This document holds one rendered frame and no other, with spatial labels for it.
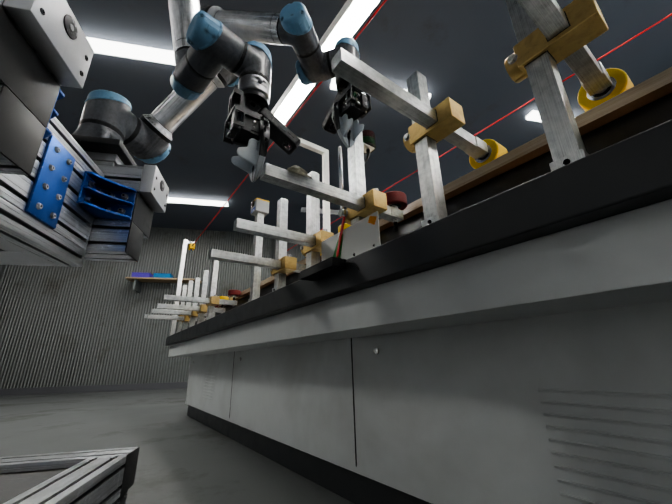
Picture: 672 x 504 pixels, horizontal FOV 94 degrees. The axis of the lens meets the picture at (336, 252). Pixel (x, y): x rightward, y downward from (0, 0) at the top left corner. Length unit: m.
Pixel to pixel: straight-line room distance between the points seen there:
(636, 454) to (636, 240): 0.37
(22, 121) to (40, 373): 7.93
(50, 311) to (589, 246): 8.56
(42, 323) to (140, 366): 2.08
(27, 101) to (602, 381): 1.05
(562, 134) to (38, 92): 0.82
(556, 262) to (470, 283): 0.14
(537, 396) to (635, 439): 0.15
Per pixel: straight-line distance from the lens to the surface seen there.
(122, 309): 8.08
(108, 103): 1.27
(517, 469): 0.87
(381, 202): 0.85
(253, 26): 1.12
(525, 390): 0.82
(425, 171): 0.75
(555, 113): 0.64
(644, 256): 0.55
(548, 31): 0.70
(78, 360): 8.24
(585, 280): 0.56
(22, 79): 0.70
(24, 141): 0.68
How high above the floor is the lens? 0.44
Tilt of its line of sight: 19 degrees up
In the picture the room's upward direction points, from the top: 2 degrees counter-clockwise
